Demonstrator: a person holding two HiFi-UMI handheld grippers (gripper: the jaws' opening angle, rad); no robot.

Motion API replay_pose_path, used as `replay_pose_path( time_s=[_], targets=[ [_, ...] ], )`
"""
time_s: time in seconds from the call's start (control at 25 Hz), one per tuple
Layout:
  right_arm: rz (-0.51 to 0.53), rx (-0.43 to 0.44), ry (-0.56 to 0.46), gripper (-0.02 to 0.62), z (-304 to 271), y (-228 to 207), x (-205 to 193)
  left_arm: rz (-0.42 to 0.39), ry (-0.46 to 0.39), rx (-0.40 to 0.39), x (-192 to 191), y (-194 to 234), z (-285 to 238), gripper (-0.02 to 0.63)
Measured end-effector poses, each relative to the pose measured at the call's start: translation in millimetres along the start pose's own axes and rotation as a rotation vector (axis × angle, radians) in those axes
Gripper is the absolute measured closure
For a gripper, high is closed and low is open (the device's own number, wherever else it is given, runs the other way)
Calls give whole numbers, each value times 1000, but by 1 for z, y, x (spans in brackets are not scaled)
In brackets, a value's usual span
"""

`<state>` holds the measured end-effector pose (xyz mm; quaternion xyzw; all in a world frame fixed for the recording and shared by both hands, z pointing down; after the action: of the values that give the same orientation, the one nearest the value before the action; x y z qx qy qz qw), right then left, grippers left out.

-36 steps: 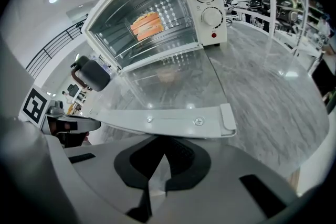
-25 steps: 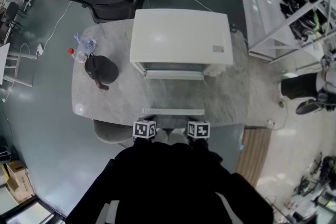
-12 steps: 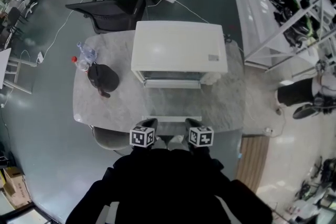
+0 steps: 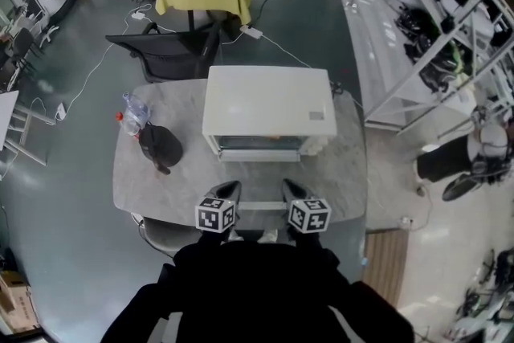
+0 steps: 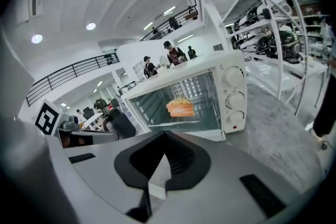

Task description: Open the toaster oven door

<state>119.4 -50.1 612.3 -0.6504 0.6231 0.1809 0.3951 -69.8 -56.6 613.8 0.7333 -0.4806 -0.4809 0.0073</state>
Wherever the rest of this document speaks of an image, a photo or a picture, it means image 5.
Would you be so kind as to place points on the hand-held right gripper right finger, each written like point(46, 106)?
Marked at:
point(223, 186)

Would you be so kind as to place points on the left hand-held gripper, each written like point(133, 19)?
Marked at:
point(46, 118)

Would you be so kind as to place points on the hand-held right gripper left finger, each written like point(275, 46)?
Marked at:
point(105, 178)

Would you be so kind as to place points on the white oven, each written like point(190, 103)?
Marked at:
point(199, 65)

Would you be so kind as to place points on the clear bottle with red cap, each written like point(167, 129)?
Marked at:
point(110, 107)

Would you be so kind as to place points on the black balcony railing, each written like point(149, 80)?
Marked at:
point(73, 70)
point(168, 25)

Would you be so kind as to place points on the orange layered food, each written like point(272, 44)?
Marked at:
point(181, 108)

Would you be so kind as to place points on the round ceiling lamp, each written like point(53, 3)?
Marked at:
point(90, 26)
point(36, 38)

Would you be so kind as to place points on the white metal shelf rack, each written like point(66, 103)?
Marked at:
point(265, 73)

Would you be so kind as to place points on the row of black white helmets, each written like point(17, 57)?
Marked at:
point(262, 44)

